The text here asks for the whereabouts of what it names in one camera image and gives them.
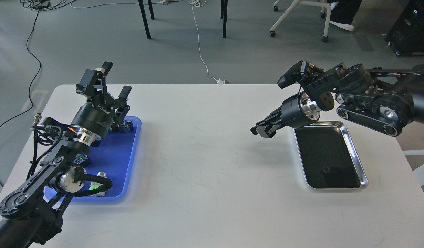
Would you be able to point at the blue plastic tray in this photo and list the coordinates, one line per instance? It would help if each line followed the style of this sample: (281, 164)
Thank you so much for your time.
(114, 156)

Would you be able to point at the silver metal tray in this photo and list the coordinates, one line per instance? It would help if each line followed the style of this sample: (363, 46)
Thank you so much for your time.
(329, 144)

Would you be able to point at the white rolling chair base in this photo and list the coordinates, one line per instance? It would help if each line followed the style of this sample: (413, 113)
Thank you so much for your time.
(294, 15)

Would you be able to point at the green white connector part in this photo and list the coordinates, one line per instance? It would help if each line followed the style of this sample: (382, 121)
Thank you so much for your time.
(99, 194)

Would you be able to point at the black equipment case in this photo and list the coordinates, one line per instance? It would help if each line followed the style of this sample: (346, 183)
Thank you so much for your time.
(406, 37)

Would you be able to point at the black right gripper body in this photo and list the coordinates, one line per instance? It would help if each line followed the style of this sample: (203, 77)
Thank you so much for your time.
(295, 112)

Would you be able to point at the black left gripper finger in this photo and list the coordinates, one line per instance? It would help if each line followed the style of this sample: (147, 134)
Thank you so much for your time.
(93, 85)
(120, 105)

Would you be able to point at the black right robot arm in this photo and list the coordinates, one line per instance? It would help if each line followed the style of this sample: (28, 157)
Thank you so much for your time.
(382, 100)

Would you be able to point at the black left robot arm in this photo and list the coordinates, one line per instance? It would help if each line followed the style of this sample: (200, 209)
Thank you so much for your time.
(33, 213)

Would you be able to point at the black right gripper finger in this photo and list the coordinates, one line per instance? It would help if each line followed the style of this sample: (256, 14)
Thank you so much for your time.
(268, 131)
(274, 118)

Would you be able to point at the person in black trousers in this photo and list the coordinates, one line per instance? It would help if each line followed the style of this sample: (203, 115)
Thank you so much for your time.
(343, 13)

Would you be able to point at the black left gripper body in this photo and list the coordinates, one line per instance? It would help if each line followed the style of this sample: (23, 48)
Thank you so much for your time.
(98, 118)

